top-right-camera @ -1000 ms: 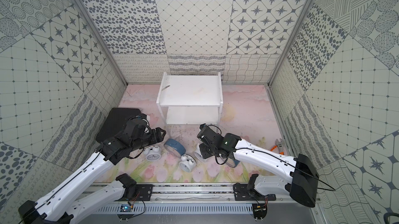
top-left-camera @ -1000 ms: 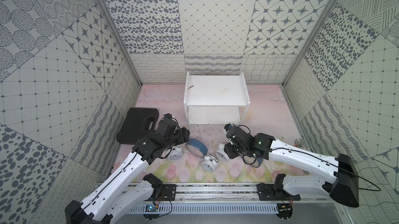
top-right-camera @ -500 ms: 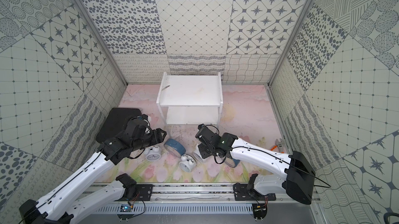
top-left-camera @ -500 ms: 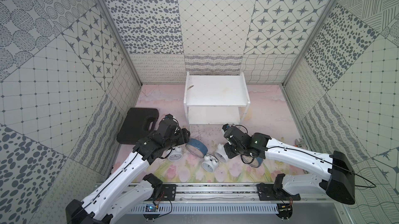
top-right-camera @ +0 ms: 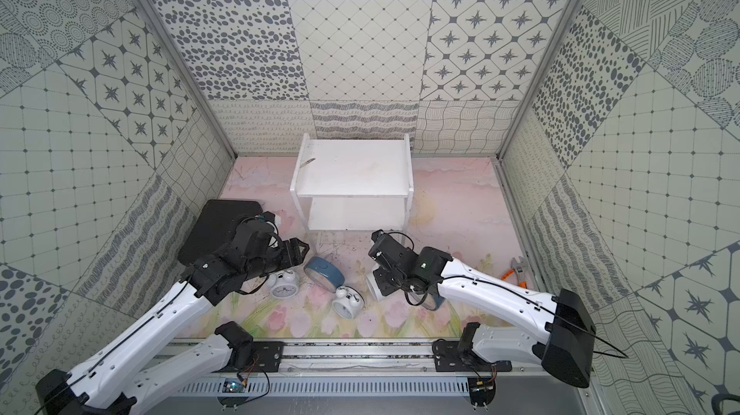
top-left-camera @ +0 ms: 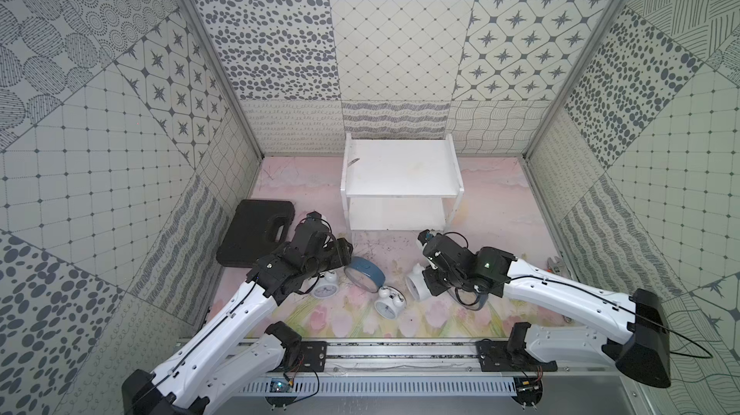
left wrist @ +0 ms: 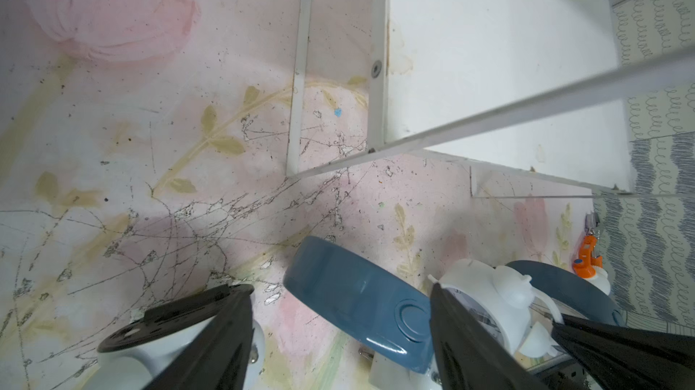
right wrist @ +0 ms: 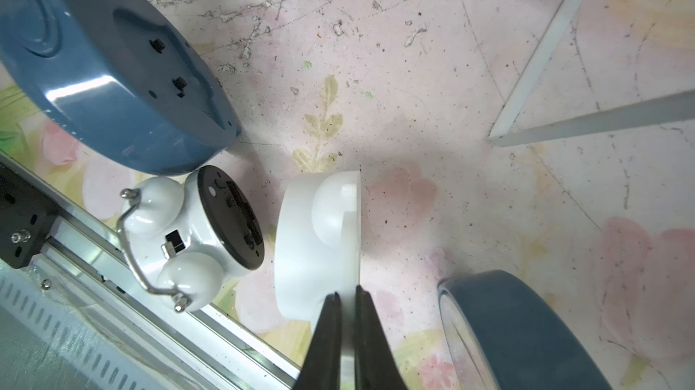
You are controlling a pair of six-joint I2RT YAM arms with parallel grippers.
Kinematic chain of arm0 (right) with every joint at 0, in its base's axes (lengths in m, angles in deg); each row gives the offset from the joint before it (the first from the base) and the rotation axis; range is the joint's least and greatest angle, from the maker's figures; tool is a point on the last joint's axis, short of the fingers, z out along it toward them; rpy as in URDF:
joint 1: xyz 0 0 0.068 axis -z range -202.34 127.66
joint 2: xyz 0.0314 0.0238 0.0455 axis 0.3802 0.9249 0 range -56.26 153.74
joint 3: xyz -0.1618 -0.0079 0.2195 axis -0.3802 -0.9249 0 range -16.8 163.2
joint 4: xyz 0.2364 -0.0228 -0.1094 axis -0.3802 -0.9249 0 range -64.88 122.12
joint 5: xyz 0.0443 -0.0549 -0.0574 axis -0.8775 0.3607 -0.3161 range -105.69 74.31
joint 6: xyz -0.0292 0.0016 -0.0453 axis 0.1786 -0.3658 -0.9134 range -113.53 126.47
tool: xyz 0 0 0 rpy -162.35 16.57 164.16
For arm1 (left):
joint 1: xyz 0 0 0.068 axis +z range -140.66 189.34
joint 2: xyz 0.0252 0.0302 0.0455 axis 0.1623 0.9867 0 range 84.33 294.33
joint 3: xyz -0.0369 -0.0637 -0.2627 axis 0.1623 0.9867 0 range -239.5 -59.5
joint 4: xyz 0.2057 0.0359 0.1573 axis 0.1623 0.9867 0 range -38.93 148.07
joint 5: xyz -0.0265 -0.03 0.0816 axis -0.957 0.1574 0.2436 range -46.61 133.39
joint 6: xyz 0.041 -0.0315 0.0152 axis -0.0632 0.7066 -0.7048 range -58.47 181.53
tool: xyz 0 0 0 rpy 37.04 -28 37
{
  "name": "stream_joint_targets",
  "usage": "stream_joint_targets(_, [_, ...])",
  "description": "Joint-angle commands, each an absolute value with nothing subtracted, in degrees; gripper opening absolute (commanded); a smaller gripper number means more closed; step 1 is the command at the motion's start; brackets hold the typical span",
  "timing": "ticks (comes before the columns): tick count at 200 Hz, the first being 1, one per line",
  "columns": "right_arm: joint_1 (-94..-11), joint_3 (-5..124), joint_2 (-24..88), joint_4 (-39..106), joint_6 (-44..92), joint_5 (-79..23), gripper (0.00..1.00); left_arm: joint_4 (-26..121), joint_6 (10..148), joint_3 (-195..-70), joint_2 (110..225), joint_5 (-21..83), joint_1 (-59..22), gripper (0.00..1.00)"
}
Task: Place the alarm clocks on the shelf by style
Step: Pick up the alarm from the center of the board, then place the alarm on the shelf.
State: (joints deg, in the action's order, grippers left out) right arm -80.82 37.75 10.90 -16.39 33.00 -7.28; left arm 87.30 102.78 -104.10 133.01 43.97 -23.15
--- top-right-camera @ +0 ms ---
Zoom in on white twin-bell alarm clock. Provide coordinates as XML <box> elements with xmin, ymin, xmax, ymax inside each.
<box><xmin>331</xmin><ymin>286</ymin><xmax>364</xmax><ymax>320</ymax></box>
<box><xmin>266</xmin><ymin>270</ymin><xmax>300</xmax><ymax>299</ymax></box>
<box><xmin>365</xmin><ymin>272</ymin><xmax>385</xmax><ymax>302</ymax></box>

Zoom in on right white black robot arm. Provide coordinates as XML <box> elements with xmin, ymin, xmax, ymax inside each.
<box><xmin>368</xmin><ymin>230</ymin><xmax>597</xmax><ymax>388</ymax></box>

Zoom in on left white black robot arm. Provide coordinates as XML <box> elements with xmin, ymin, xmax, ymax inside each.
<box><xmin>36</xmin><ymin>212</ymin><xmax>309</xmax><ymax>414</ymax></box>

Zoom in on blue round alarm clock right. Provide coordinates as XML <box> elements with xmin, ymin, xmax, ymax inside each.
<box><xmin>405</xmin><ymin>292</ymin><xmax>445</xmax><ymax>311</ymax></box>

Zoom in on blue round alarm clock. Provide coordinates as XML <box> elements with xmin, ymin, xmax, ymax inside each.
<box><xmin>405</xmin><ymin>292</ymin><xmax>445</xmax><ymax>311</ymax></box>
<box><xmin>304</xmin><ymin>256</ymin><xmax>345</xmax><ymax>293</ymax></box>

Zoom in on blue round alarm clock left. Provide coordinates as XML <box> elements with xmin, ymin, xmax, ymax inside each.
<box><xmin>304</xmin><ymin>256</ymin><xmax>345</xmax><ymax>293</ymax></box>

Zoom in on white two-tier shelf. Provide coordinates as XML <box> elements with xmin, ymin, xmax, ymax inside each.
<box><xmin>289</xmin><ymin>133</ymin><xmax>414</xmax><ymax>245</ymax></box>

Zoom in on black plastic tool case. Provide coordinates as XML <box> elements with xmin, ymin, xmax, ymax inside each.
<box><xmin>177</xmin><ymin>199</ymin><xmax>263</xmax><ymax>267</ymax></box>

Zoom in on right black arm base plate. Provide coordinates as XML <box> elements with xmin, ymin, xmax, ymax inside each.
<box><xmin>432</xmin><ymin>339</ymin><xmax>513</xmax><ymax>373</ymax></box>

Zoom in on orange handled pliers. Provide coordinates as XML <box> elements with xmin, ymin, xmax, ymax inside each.
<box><xmin>500</xmin><ymin>256</ymin><xmax>528</xmax><ymax>289</ymax></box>

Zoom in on aluminium mounting rail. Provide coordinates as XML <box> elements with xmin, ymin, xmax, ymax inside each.
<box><xmin>118</xmin><ymin>338</ymin><xmax>597</xmax><ymax>380</ymax></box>

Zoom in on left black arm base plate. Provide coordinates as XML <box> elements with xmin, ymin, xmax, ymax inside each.
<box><xmin>225</xmin><ymin>341</ymin><xmax>285</xmax><ymax>374</ymax></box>

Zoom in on white perforated cable duct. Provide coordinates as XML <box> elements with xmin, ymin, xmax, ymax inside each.
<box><xmin>175</xmin><ymin>376</ymin><xmax>468</xmax><ymax>398</ymax></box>

